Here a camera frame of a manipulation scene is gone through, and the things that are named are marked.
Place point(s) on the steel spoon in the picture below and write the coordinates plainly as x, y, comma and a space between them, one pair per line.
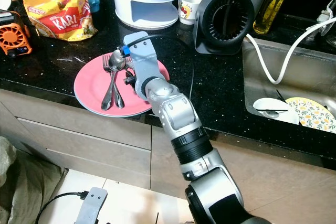
117, 61

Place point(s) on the pink round plate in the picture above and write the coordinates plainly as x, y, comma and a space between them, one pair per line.
92, 90

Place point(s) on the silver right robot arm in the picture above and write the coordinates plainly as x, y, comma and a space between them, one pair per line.
181, 114

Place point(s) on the white cup red print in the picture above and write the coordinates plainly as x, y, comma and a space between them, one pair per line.
189, 11

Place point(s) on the yellow snack bag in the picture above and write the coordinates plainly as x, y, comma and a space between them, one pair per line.
63, 19

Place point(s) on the black round fan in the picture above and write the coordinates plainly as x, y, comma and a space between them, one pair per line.
207, 14

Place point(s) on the orange portable fan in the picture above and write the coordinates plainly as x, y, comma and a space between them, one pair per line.
13, 38

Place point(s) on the grey green sack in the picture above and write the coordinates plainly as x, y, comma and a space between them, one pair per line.
26, 182

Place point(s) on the thin black stick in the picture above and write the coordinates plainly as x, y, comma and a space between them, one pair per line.
281, 96

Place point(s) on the olive oil bottle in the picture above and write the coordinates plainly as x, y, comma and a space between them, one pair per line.
273, 3

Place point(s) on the steel sink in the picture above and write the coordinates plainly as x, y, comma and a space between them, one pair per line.
310, 72

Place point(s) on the yellow floral plate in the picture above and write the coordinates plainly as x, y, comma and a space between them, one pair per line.
315, 114

